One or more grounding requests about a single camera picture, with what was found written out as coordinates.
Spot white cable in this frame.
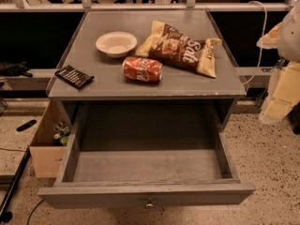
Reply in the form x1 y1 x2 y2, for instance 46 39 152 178
242 0 269 86

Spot black marker on floor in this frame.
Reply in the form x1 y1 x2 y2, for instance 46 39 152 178
16 119 37 132

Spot red coke can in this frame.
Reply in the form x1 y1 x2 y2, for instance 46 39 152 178
122 57 162 83

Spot black floor cable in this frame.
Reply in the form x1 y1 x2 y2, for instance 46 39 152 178
26 199 45 225

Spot black snack bar packet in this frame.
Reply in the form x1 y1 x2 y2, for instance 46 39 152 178
55 65 94 90

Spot black bag on ledge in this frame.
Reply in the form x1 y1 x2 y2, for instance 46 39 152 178
0 61 33 77

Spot open grey top drawer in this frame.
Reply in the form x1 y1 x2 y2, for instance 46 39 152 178
38 102 255 209

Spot cardboard box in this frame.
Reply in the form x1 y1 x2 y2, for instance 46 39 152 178
29 101 66 178

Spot bottles inside cardboard box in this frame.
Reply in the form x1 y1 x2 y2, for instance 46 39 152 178
53 121 70 146

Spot white paper bowl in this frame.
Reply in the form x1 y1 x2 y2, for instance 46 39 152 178
96 32 137 58

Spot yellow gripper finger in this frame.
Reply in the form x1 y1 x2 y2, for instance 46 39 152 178
256 22 282 50
259 61 300 125

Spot metal drawer knob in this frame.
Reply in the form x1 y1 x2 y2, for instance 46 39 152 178
145 199 154 209

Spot grey cabinet with top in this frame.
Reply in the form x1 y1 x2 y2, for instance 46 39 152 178
48 9 246 125

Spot black metal floor rail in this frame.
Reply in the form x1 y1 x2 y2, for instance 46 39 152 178
0 149 30 225

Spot brown yellow chip bag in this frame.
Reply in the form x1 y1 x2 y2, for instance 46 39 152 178
136 21 222 78

